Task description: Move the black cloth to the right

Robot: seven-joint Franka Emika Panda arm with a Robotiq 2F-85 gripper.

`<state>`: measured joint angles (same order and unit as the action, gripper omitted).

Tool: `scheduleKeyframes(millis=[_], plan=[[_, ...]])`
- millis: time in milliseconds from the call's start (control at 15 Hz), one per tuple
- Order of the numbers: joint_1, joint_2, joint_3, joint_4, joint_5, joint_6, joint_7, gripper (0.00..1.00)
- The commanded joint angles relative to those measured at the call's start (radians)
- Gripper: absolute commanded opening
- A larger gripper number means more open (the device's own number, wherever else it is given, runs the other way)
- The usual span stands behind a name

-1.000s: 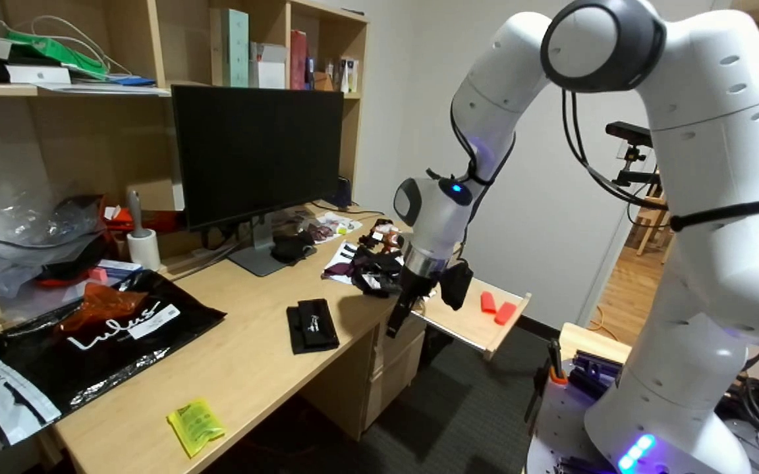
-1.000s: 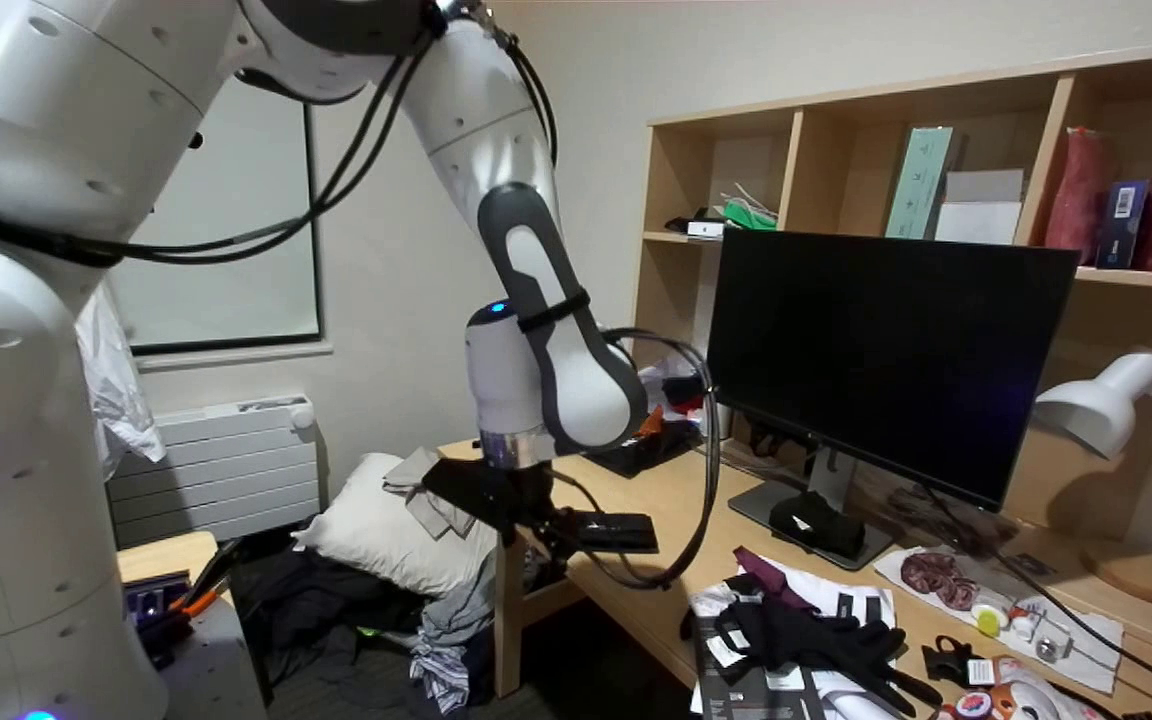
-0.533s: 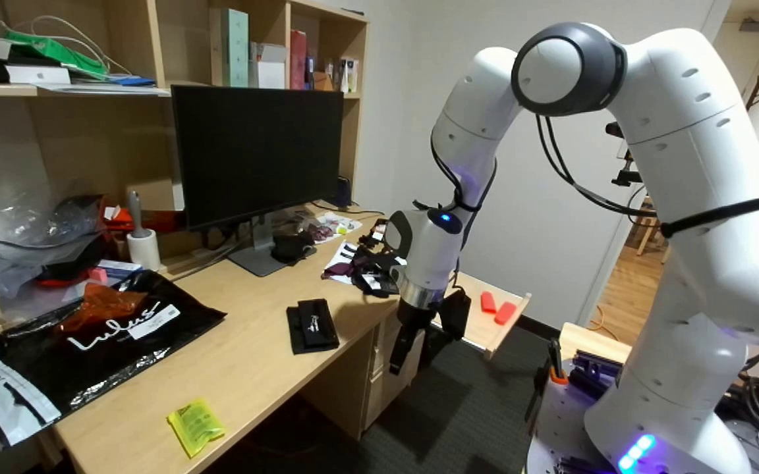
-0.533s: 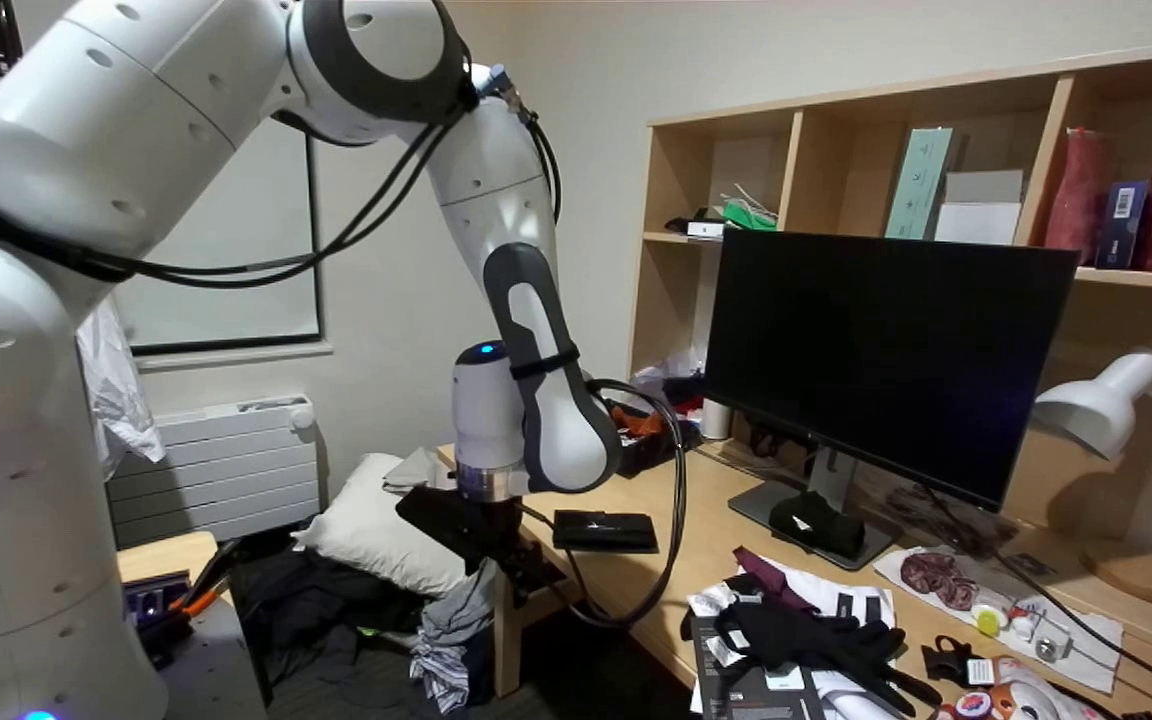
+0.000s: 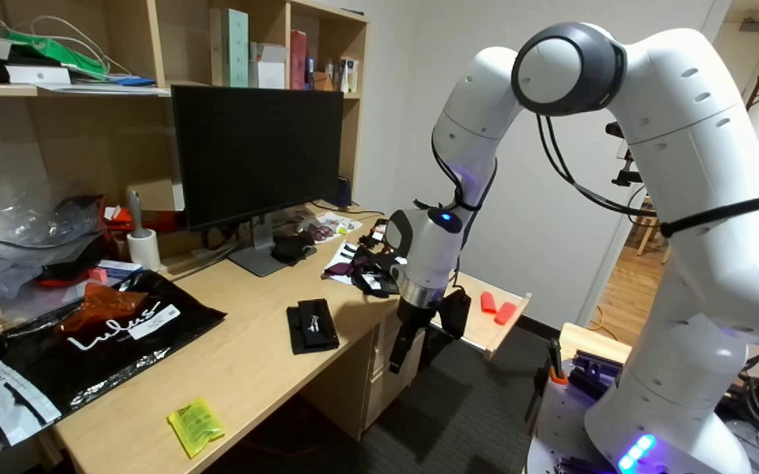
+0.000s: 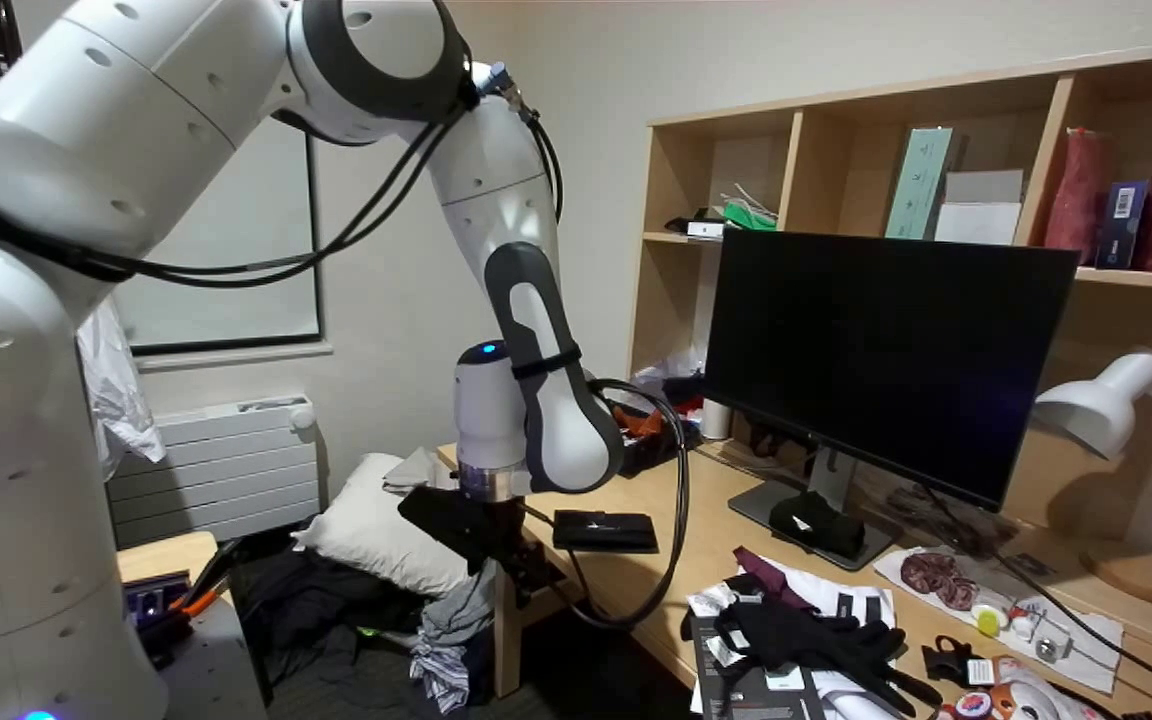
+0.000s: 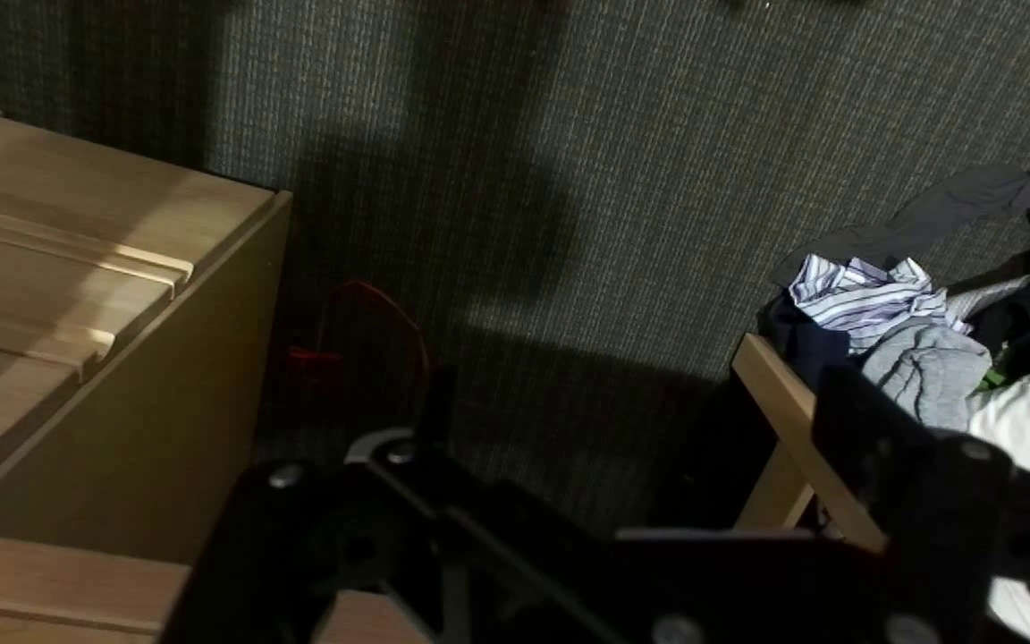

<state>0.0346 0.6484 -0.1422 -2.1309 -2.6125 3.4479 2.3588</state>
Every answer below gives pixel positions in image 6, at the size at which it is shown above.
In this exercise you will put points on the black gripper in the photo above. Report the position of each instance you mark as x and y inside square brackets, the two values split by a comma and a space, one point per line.
[470, 526]

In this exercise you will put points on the small black device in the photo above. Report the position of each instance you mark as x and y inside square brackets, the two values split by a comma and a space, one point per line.
[601, 530]

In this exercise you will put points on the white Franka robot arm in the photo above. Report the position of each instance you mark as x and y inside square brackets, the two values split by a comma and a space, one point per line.
[71, 264]

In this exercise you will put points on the maroon cloth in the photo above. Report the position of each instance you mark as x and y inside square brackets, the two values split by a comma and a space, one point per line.
[768, 583]

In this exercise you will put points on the white hanging cloth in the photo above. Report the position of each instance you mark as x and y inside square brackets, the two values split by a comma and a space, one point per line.
[117, 386]

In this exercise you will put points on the white pillow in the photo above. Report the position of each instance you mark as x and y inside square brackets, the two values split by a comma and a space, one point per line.
[362, 532]

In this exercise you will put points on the grey clothes heap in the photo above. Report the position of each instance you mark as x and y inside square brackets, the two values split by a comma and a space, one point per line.
[451, 642]

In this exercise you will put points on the light wooden desk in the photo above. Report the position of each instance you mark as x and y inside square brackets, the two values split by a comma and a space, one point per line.
[511, 642]

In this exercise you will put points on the dark clothes heap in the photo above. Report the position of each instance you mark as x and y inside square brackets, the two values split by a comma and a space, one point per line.
[309, 603]

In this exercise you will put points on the orange crumpled wrapper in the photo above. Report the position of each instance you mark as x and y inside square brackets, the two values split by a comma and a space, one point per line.
[640, 426]

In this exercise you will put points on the black printed plastic bag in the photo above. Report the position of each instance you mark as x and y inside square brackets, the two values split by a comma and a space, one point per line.
[672, 451]

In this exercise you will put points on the clear plastic bag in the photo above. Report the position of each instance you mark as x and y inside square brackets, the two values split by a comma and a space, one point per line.
[660, 372]

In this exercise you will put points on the white radiator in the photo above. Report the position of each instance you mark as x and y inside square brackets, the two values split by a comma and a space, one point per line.
[230, 465]

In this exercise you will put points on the white cylindrical holder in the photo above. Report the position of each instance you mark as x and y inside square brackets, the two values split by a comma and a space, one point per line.
[713, 423]

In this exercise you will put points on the wooden stool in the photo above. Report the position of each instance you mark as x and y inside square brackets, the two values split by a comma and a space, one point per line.
[162, 555]

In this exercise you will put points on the black booklet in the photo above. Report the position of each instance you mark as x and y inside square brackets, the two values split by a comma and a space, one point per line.
[739, 686]

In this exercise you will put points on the dark box with purple lights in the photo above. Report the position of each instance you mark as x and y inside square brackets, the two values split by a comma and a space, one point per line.
[150, 612]

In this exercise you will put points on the white flat box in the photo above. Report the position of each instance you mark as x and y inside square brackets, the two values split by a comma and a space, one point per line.
[707, 229]

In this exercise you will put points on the green plastic item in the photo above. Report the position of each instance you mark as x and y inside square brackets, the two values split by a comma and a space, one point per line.
[747, 213]

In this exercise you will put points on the black computer monitor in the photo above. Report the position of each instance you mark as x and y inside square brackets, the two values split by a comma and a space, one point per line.
[890, 353]

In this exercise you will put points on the small black clip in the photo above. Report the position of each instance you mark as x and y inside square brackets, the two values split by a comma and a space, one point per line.
[953, 663]

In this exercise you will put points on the wooden shelf unit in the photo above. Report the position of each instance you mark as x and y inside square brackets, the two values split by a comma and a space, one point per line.
[841, 175]

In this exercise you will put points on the yellow-green ball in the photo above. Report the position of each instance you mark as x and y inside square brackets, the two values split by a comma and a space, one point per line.
[991, 623]

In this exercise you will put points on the teal book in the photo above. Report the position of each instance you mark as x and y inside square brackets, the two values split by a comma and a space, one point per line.
[920, 184]

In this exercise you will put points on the printed paper sheet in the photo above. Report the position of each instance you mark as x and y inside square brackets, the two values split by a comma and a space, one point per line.
[1071, 647]

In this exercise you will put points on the white desk lamp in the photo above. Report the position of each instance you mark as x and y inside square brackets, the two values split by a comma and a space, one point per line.
[1102, 405]

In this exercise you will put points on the dark blue box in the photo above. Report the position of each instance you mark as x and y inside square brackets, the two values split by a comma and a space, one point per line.
[1120, 226]

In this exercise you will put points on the black window frame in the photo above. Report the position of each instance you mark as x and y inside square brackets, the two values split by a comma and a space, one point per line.
[230, 340]

